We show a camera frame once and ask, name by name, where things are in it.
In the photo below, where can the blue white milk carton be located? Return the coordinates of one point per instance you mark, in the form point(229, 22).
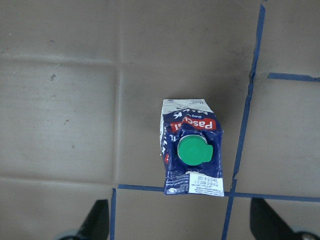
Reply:
point(191, 148)

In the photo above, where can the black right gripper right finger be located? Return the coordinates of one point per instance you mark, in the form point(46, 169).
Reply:
point(266, 224)

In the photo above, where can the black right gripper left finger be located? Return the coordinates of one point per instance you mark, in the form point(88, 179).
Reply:
point(96, 225)

